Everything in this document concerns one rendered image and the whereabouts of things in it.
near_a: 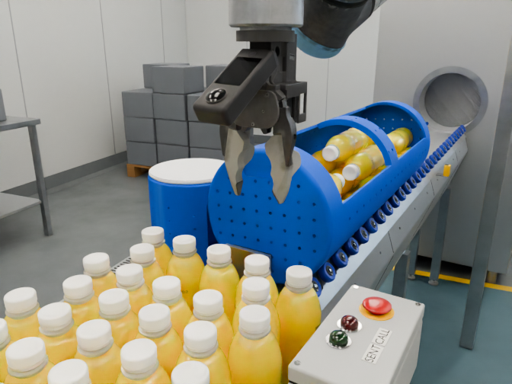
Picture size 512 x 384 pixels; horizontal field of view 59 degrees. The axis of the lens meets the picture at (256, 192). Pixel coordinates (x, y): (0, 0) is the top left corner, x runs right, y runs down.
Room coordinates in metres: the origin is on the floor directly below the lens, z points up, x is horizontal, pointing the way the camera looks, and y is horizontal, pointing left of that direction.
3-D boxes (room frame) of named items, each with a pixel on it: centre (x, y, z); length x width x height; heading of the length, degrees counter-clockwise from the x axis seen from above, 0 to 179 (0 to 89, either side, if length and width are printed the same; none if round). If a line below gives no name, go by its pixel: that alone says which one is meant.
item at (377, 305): (0.50, -0.15, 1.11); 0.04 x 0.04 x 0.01
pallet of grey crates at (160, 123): (4.97, 0.72, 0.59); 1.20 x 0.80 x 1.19; 67
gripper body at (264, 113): (0.59, -0.02, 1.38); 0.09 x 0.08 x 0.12; 149
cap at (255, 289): (0.56, 0.00, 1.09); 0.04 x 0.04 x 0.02
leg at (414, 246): (2.56, -0.98, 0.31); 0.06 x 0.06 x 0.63; 59
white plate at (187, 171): (1.41, 0.21, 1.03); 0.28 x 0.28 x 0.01
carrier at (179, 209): (1.41, 0.21, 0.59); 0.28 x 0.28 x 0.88
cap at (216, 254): (0.67, 0.06, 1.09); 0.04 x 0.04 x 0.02
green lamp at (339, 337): (0.44, -0.09, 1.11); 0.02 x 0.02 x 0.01
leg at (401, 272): (1.64, -0.59, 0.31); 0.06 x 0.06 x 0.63; 59
